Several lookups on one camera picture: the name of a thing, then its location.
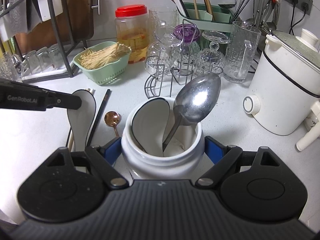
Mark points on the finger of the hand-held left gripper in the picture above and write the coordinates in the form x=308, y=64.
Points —
x=67, y=101

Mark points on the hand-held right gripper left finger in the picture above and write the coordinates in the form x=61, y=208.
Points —
x=112, y=152

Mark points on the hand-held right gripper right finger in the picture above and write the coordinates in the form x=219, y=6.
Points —
x=212, y=150

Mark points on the rose gold small spoon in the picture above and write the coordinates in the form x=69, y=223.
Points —
x=112, y=118

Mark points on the black chopstick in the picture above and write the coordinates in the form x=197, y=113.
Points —
x=100, y=113

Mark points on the white ceramic mug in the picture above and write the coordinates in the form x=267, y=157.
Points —
x=160, y=165

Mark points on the metal spoon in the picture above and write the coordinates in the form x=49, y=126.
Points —
x=197, y=100

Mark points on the row of hanging metal utensils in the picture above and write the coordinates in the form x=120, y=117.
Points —
x=265, y=5

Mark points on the white drain tray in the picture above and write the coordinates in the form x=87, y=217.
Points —
x=50, y=73

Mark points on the textured glass mug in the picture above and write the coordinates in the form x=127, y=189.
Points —
x=237, y=50
x=6, y=67

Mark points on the small drinking glass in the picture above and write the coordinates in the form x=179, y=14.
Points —
x=55, y=55
x=43, y=56
x=31, y=58

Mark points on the green plastic basket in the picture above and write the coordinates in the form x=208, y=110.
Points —
x=110, y=75

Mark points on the pile of wooden toothpicks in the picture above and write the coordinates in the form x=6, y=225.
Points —
x=105, y=55

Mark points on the black metal dish rack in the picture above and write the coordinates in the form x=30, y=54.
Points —
x=59, y=30

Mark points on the white electric cooking pot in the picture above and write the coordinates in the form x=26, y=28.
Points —
x=275, y=100

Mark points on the grey kitchen knife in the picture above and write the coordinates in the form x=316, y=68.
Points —
x=33, y=12

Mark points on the speckled kitchen cleaver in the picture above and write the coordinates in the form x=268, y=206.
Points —
x=17, y=10

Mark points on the cluster of clear glass cups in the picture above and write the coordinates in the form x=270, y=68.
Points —
x=210, y=60

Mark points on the wooden cutting board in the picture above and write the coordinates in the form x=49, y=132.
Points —
x=80, y=10

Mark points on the glass jar purple lid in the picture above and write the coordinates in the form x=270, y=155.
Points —
x=180, y=33

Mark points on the textured glass tumbler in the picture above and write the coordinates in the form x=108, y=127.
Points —
x=160, y=17

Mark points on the glass pot lid white knob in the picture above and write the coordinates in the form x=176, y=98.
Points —
x=292, y=43

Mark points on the green utensil holder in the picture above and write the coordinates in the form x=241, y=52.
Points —
x=200, y=15

